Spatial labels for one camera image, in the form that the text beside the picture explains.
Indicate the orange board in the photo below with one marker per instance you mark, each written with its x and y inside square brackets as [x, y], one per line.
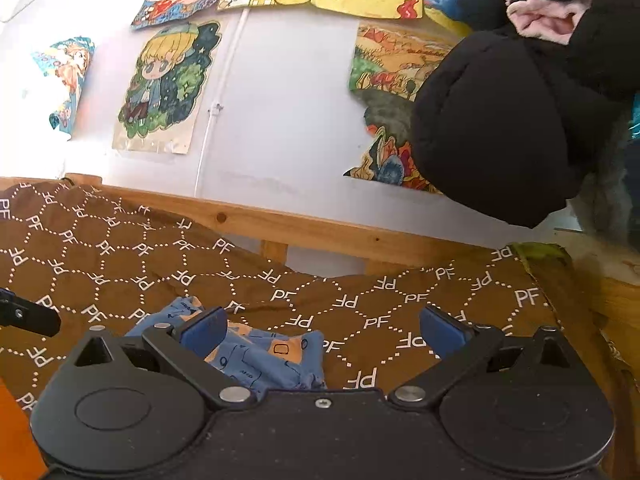
[17, 435]

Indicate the blue patterned pants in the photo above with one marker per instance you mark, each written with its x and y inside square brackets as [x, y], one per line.
[280, 360]

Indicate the brown printed blanket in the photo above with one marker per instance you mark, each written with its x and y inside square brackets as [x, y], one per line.
[125, 270]

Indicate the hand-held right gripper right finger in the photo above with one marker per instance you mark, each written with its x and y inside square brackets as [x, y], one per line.
[440, 331]

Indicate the grey fuzzy garment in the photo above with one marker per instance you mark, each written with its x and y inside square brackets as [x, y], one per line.
[607, 200]

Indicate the blond figure wall poster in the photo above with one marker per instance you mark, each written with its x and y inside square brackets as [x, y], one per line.
[165, 90]

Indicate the green cloth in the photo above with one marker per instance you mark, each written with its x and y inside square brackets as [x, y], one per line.
[540, 257]

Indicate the wooden bed frame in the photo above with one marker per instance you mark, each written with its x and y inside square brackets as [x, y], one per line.
[320, 232]

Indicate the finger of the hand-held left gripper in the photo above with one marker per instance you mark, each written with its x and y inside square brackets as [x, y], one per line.
[30, 315]

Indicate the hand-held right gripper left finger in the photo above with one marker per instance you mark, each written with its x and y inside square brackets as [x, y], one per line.
[205, 329]

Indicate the pink garment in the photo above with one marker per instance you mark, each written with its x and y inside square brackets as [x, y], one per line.
[545, 22]

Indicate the landscape wall poster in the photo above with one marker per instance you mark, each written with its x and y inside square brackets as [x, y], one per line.
[390, 75]

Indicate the black padded jacket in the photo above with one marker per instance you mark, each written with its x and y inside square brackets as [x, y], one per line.
[490, 130]

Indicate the pale blue figure wall poster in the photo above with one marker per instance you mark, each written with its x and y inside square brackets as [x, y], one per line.
[67, 75]

